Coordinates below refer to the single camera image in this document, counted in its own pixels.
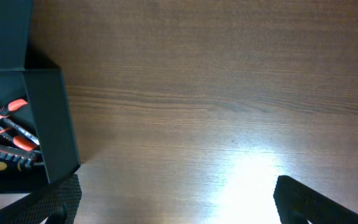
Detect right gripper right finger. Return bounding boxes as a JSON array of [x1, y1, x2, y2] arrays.
[[273, 175, 358, 224]]

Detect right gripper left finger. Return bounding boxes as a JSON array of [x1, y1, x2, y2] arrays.
[[0, 174, 82, 224]]

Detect orange socket bit rail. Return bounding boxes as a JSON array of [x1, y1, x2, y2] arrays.
[[0, 145, 41, 166]]

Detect yellow black screwdriver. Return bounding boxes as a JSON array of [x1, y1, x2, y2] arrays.
[[0, 160, 44, 174]]

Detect orange black needle-nose pliers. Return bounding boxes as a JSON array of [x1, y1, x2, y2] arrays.
[[0, 98, 39, 152]]

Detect dark green hinged box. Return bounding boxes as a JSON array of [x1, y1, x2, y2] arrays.
[[0, 1, 80, 194]]

